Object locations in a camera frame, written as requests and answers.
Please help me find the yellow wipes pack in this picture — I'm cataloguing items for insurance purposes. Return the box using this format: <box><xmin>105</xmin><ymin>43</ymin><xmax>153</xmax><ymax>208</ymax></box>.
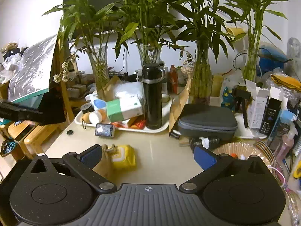
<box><xmin>102</xmin><ymin>144</ymin><xmax>136</xmax><ymax>170</ymax></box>

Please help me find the black tape roll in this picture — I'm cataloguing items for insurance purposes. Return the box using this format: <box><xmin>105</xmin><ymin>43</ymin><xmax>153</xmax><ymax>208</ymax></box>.
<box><xmin>189</xmin><ymin>137</ymin><xmax>221</xmax><ymax>151</ymax></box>

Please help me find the woven paper basket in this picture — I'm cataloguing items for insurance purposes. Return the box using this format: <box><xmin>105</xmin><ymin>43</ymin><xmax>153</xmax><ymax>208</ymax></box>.
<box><xmin>211</xmin><ymin>142</ymin><xmax>283</xmax><ymax>184</ymax></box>

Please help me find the small black round cap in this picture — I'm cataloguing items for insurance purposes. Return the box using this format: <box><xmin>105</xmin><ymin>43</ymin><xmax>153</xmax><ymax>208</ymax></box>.
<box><xmin>67</xmin><ymin>130</ymin><xmax>74</xmax><ymax>135</ymax></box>

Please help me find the black small device box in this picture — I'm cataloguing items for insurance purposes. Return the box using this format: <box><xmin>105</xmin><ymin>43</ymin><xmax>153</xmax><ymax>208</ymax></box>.
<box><xmin>95</xmin><ymin>123</ymin><xmax>115</xmax><ymax>138</ymax></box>

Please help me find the grey zippered hard case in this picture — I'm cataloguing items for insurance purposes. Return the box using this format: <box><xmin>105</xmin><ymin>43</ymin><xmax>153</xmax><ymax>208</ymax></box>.
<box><xmin>177</xmin><ymin>104</ymin><xmax>238</xmax><ymax>141</ymax></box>

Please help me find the round black speaker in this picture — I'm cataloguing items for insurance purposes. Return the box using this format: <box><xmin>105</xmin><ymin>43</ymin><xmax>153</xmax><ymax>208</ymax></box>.
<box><xmin>80</xmin><ymin>103</ymin><xmax>94</xmax><ymax>114</ymax></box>

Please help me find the wooden chair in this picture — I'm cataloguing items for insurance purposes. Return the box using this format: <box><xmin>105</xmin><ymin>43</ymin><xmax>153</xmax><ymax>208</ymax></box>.
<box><xmin>52</xmin><ymin>38</ymin><xmax>74</xmax><ymax>124</ymax></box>

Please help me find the white spray bottle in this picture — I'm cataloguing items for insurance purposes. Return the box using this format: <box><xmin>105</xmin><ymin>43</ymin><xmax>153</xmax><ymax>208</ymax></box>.
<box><xmin>85</xmin><ymin>91</ymin><xmax>107</xmax><ymax>111</ymax></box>

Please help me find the brown paper bag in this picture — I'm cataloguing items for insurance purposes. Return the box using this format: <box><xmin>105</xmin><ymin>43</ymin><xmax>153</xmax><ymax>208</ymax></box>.
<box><xmin>169</xmin><ymin>75</ymin><xmax>192</xmax><ymax>132</ymax></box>

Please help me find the green white tissue box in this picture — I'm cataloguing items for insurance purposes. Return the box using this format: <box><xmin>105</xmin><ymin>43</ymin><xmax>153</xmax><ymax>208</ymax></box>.
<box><xmin>107</xmin><ymin>95</ymin><xmax>144</xmax><ymax>122</ymax></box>

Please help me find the white plastic tray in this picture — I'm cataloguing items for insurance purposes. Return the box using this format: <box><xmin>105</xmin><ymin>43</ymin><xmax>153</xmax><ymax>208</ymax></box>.
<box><xmin>74</xmin><ymin>97</ymin><xmax>173</xmax><ymax>134</ymax></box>

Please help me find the white product box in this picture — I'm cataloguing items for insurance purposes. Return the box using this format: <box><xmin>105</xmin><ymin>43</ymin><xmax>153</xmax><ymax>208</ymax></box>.
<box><xmin>245</xmin><ymin>80</ymin><xmax>269</xmax><ymax>129</ymax></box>

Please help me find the pink spray bottle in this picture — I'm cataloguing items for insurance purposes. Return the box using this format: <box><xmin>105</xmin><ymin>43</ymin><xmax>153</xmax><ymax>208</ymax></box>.
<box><xmin>275</xmin><ymin>123</ymin><xmax>298</xmax><ymax>163</ymax></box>

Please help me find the glass vase with bamboo right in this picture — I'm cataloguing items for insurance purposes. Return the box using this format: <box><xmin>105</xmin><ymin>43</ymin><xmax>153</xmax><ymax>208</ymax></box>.
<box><xmin>190</xmin><ymin>40</ymin><xmax>212</xmax><ymax>105</ymax></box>

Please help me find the glass vase with bamboo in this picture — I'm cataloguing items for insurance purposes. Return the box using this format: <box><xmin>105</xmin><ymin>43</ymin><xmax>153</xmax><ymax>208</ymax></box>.
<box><xmin>88</xmin><ymin>46</ymin><xmax>110</xmax><ymax>94</ymax></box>
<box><xmin>190</xmin><ymin>40</ymin><xmax>212</xmax><ymax>105</ymax></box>
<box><xmin>137</xmin><ymin>44</ymin><xmax>161</xmax><ymax>67</ymax></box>

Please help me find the black product box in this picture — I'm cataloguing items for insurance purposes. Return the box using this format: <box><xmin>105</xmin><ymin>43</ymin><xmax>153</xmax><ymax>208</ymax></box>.
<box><xmin>259</xmin><ymin>98</ymin><xmax>282</xmax><ymax>136</ymax></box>

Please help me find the glass vase with bamboo left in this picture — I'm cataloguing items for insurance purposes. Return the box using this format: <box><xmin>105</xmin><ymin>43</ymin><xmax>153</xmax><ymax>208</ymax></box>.
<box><xmin>88</xmin><ymin>46</ymin><xmax>110</xmax><ymax>94</ymax></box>

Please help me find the black thermos bottle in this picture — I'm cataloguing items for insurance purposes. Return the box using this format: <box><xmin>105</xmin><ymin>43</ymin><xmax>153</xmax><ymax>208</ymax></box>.
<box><xmin>142</xmin><ymin>63</ymin><xmax>165</xmax><ymax>130</ymax></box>

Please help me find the glass vase with bamboo middle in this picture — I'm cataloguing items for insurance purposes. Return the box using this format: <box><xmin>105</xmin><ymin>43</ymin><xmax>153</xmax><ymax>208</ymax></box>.
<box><xmin>137</xmin><ymin>44</ymin><xmax>161</xmax><ymax>67</ymax></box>

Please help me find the tan silicone keychain pouch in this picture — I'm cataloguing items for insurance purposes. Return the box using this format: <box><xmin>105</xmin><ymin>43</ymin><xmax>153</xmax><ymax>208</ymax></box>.
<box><xmin>81</xmin><ymin>112</ymin><xmax>91</xmax><ymax>130</ymax></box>

